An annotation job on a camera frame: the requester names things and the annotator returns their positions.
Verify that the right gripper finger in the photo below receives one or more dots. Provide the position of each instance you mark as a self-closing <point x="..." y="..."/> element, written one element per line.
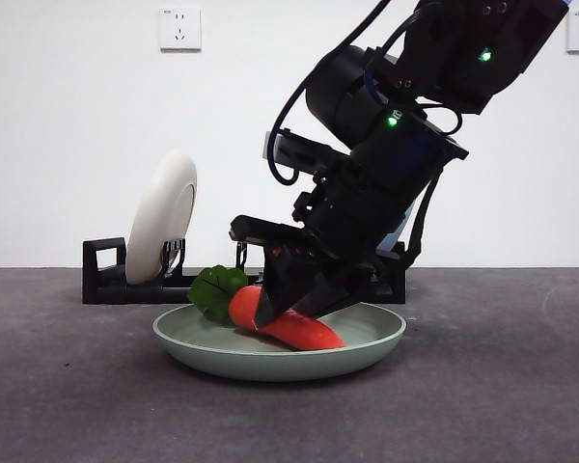
<point x="280" y="289"/>
<point x="330" y="296"/>

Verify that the orange carrot with green leaves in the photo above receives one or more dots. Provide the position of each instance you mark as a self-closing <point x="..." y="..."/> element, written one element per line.
<point x="313" y="337"/>

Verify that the green plate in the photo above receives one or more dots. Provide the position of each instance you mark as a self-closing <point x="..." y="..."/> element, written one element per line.
<point x="270" y="362"/>

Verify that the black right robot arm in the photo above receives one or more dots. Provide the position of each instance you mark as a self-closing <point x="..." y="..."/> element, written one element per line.
<point x="444" y="48"/>

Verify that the blue plate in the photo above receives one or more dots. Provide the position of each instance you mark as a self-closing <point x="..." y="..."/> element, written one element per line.
<point x="391" y="241"/>

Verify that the cream white plate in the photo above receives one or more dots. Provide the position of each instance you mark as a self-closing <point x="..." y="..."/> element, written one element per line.
<point x="159" y="217"/>

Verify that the black plate rack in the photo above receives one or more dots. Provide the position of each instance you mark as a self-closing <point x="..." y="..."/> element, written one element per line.
<point x="106" y="289"/>

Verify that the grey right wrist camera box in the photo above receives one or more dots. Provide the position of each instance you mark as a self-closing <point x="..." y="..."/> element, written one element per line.
<point x="304" y="156"/>

